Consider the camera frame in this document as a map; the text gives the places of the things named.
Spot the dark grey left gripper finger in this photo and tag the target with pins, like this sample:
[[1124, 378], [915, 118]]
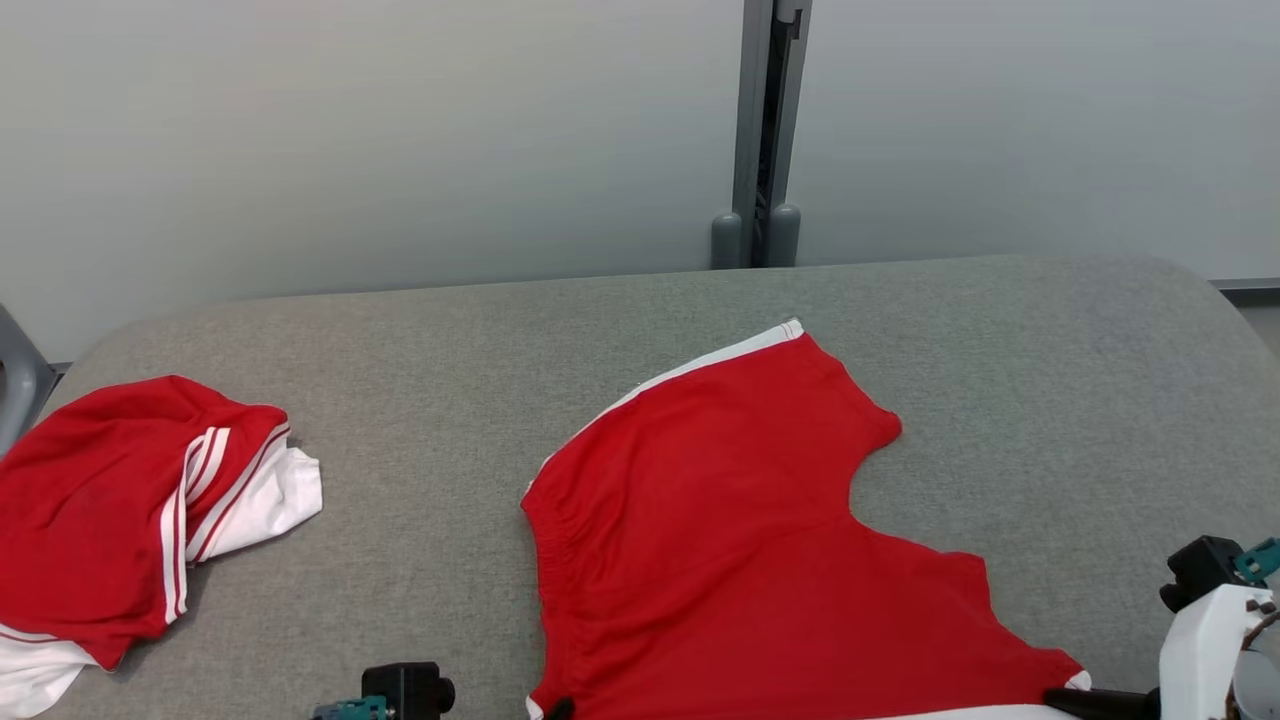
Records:
[[560, 712]]

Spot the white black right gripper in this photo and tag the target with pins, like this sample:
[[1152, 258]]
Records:
[[1195, 660]]

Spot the red shorts with white trim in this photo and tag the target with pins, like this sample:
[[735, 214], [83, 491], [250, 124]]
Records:
[[720, 540]]

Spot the red Bulls 23 jersey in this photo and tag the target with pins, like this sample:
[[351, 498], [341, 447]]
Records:
[[90, 500]]

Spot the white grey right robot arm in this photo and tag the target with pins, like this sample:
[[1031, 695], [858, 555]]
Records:
[[1260, 690]]

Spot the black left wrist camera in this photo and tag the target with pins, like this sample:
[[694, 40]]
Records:
[[405, 690]]

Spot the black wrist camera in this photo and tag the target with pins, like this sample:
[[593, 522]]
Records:
[[1200, 570], [405, 690]]

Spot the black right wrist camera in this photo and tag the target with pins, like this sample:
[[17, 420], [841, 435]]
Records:
[[1200, 570]]

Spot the grey metal partition post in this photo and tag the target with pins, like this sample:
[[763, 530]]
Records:
[[755, 120]]

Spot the grey metal frame leg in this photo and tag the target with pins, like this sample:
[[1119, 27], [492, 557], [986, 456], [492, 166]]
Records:
[[20, 390]]

